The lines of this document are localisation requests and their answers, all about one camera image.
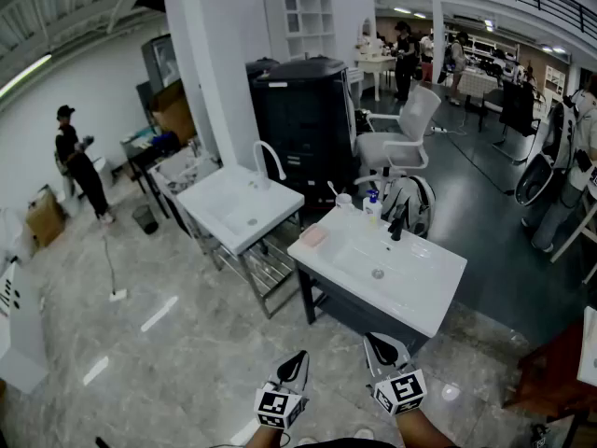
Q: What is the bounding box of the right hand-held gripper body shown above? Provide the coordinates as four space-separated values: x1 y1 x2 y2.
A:
371 367 429 417

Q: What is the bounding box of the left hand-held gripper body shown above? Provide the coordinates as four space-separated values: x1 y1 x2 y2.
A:
254 380 310 431

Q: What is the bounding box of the person's right forearm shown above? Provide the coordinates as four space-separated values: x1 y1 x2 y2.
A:
395 406 462 448

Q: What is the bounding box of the person's left forearm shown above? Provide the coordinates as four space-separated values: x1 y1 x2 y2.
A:
243 426 293 448

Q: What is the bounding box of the hand soap pump bottle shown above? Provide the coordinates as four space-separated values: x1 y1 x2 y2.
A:
362 189 384 227

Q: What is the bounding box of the grey sink cabinet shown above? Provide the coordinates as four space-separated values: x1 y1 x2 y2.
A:
296 259 433 359

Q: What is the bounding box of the white ceramic sink basin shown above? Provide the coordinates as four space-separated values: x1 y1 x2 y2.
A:
286 205 468 339

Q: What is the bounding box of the metal sink stand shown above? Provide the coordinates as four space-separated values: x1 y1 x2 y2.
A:
199 224 300 321

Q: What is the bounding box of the black faucet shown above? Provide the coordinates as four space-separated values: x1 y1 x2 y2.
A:
387 203 410 243

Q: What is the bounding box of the white and black backpack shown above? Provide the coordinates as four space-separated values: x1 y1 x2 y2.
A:
381 175 437 241

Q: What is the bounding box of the brown wooden table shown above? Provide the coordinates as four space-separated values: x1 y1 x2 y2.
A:
502 321 597 423

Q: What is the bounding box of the white deep laundry sink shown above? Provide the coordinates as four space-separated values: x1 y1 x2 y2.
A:
175 162 306 257

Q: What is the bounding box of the white flat board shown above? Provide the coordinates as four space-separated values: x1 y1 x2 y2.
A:
576 305 597 388

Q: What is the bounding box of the black mesh trash bin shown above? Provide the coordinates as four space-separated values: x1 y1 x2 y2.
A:
131 203 160 236

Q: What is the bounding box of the white curved faucet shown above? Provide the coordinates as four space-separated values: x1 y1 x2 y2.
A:
252 139 287 191

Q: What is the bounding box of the white mesh office chair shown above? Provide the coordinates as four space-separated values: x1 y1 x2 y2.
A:
352 83 443 193

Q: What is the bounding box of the white long table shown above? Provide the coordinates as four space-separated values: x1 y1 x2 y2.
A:
549 188 597 285

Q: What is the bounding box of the white egg-shaped chair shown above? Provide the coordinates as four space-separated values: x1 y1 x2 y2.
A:
513 151 557 208

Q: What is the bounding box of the marble pattern sink counter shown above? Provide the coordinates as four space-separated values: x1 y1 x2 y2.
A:
147 145 223 217

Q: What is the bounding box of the black plastic cabinet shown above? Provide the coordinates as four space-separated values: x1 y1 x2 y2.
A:
245 55 359 207

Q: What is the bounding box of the dark desk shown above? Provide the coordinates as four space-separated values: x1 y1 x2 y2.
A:
119 130 184 219

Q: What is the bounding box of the white panel board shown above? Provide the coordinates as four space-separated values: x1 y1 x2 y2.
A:
0 256 49 396

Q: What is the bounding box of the black office chair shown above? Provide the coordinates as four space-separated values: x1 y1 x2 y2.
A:
492 78 543 166

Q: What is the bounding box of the large cardboard box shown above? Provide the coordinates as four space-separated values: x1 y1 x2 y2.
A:
150 80 198 147

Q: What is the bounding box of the small cardboard box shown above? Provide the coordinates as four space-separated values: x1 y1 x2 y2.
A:
23 186 67 250

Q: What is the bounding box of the white vanity table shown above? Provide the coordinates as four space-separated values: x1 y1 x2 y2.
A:
354 53 399 104

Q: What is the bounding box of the grey framed cabinet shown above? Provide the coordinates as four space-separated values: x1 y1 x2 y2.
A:
140 32 182 91

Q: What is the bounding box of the white cubby shelf unit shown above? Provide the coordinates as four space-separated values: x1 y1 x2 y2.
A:
262 0 339 63

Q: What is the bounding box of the grey floor cable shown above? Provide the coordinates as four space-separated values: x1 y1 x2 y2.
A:
101 224 118 293

